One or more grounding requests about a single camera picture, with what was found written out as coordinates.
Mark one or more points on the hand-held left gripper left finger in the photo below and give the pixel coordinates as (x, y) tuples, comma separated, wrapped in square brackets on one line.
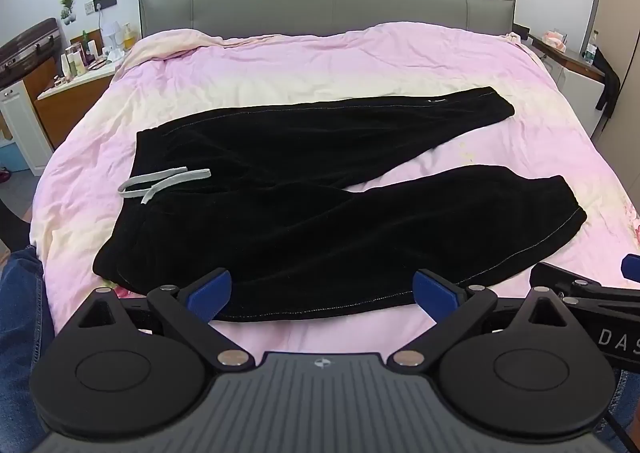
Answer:
[(216, 289)]

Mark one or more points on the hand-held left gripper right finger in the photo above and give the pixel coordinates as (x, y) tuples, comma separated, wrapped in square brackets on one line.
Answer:
[(434, 291)]

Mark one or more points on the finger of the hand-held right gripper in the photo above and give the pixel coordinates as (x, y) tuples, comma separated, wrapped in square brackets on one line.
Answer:
[(632, 266), (555, 277)]

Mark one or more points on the black pants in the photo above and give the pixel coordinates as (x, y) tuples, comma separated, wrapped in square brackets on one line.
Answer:
[(300, 233)]

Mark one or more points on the person's right leg in jeans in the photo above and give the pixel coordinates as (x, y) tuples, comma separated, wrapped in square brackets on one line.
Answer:
[(629, 393)]

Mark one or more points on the person's leg in jeans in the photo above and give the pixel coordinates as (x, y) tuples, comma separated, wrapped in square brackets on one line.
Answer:
[(629, 393), (22, 333)]

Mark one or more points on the black hanging garment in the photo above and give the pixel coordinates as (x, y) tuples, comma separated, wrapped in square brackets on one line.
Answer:
[(608, 83)]

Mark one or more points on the wooden nightstand with white front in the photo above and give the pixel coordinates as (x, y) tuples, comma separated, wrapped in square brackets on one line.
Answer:
[(575, 78)]

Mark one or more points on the person's left leg in jeans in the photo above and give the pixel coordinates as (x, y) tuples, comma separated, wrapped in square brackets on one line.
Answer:
[(22, 333)]

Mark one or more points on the dark cloth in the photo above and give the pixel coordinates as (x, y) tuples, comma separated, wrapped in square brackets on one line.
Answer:
[(12, 228)]

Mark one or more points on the clear bottle with green label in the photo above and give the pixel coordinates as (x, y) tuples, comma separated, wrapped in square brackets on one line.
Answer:
[(591, 48)]

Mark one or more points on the wooden dresser with white top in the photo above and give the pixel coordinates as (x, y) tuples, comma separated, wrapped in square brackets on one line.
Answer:
[(75, 103)]

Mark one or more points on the pink and white item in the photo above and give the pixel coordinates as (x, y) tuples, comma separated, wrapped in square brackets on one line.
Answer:
[(555, 39)]

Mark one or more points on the light blue box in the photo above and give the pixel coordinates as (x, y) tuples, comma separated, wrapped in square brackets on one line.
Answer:
[(12, 155)]

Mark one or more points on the small black box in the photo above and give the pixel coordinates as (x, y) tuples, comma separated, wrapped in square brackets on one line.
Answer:
[(521, 31)]

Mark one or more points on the pink floral blanket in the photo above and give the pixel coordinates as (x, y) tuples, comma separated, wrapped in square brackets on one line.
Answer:
[(325, 63)]

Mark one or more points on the white cabinet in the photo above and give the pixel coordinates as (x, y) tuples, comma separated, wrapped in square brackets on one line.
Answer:
[(22, 123)]

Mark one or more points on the yellow bottle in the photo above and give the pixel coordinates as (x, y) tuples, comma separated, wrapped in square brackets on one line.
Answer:
[(129, 37)]

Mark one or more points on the cluster of cosmetic bottles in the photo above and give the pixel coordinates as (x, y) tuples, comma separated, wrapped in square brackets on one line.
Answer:
[(80, 58)]

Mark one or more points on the white table lamp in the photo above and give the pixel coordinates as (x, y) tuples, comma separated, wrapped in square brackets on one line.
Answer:
[(112, 35)]

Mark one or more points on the brown suitcase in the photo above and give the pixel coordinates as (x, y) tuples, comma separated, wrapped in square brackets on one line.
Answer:
[(27, 48)]

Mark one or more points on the small green potted plant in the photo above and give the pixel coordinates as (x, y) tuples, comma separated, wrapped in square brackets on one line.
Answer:
[(67, 0)]

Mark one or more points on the black wall outlet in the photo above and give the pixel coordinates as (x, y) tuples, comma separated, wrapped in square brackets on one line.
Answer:
[(101, 1)]

